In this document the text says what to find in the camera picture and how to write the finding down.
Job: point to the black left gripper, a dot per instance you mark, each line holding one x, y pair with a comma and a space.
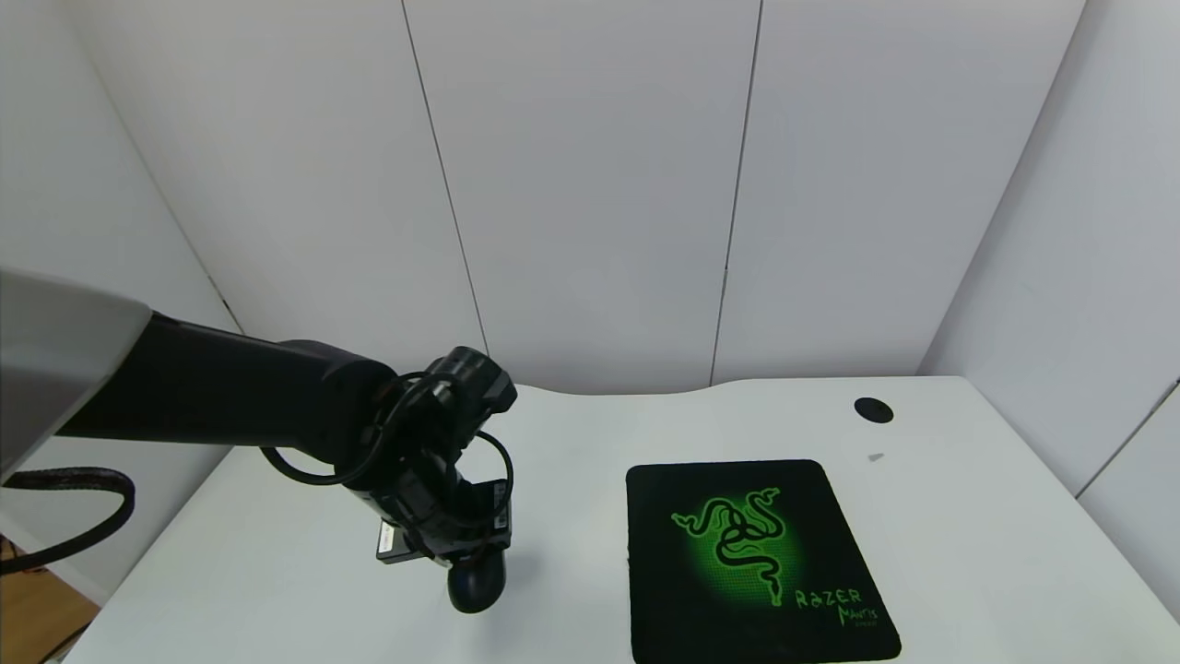
441, 542

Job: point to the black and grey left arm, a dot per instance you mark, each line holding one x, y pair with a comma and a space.
230, 387

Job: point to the black computer mouse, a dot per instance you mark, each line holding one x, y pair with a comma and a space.
477, 586

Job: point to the black green snake-logo mouse pad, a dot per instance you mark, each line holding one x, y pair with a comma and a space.
664, 572

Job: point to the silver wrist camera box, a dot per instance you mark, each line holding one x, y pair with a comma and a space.
396, 546

